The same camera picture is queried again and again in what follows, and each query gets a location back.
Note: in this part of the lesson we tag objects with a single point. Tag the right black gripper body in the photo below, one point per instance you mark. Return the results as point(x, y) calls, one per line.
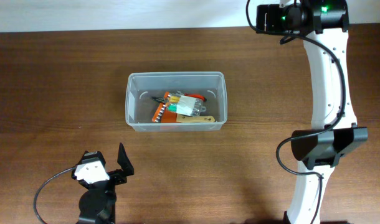
point(276, 19)

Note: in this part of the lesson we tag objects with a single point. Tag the orange bit holder strip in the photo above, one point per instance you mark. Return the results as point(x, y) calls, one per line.
point(161, 109)

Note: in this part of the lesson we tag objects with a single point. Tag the orange scraper wooden handle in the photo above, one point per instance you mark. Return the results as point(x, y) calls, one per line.
point(169, 117)

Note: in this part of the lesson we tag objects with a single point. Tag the orange black long-nose pliers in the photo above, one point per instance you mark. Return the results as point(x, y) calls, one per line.
point(159, 99)

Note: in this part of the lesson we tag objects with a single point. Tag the clear bag of batteries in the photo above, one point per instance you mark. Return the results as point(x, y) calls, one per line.
point(185, 105)

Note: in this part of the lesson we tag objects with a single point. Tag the small red-handled cutters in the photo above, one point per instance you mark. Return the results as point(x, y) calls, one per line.
point(198, 96)

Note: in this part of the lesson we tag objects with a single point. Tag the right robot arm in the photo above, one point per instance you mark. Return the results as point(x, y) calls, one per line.
point(312, 154)

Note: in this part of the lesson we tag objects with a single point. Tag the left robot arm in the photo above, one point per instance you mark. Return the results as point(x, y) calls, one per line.
point(97, 204)

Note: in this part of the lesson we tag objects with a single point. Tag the clear plastic container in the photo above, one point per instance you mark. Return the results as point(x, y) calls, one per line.
point(141, 87)

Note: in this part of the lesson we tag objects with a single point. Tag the left white camera box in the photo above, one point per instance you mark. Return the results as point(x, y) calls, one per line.
point(91, 172)

